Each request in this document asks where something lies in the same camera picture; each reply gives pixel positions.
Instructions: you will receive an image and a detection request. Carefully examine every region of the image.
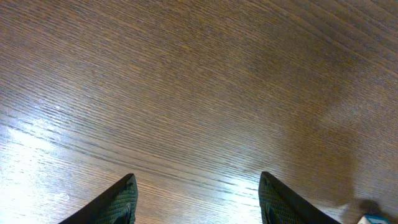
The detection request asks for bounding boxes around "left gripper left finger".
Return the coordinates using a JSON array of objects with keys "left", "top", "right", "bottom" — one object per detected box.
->
[{"left": 60, "top": 174, "right": 138, "bottom": 224}]

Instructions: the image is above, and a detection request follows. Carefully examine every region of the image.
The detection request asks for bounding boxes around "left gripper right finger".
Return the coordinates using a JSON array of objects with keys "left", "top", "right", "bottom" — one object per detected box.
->
[{"left": 258, "top": 172, "right": 339, "bottom": 224}]

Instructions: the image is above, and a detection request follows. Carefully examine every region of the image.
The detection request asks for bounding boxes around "green picture wooden block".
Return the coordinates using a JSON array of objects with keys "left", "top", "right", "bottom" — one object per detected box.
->
[{"left": 357, "top": 215, "right": 390, "bottom": 224}]

